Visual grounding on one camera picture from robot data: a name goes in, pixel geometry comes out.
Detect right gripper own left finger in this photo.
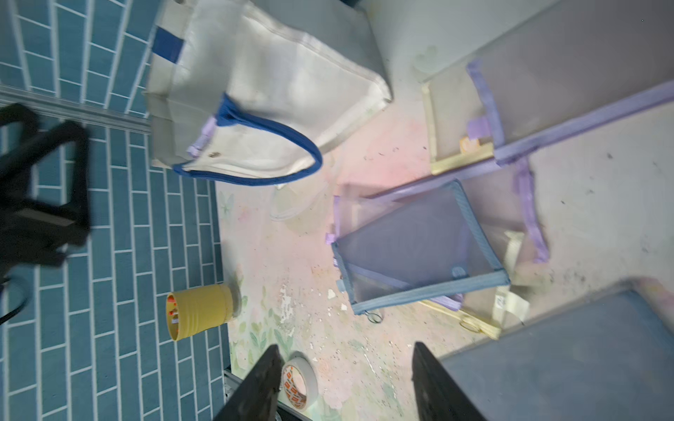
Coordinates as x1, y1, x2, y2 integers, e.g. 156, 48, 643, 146
213, 345, 284, 420

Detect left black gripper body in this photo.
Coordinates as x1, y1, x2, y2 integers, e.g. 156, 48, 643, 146
0, 102, 91, 327

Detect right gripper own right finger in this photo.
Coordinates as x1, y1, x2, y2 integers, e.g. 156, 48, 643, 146
412, 341, 474, 420

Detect yellow trimmed mesh pouch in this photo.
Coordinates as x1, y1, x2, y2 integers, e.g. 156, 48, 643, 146
419, 231, 530, 340
421, 73, 494, 175

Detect small blue mesh pouch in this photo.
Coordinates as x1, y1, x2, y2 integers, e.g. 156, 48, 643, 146
330, 181, 511, 315

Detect blue mesh pouch right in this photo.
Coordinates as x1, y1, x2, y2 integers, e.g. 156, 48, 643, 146
442, 278, 673, 420

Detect white canvas tote bag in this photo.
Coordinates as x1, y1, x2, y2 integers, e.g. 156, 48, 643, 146
145, 1, 392, 186

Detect clear tape roll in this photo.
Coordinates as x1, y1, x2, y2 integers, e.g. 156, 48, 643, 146
281, 356, 319, 412

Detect yellow cup with markers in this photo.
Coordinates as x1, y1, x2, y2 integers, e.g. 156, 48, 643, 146
165, 284, 237, 342

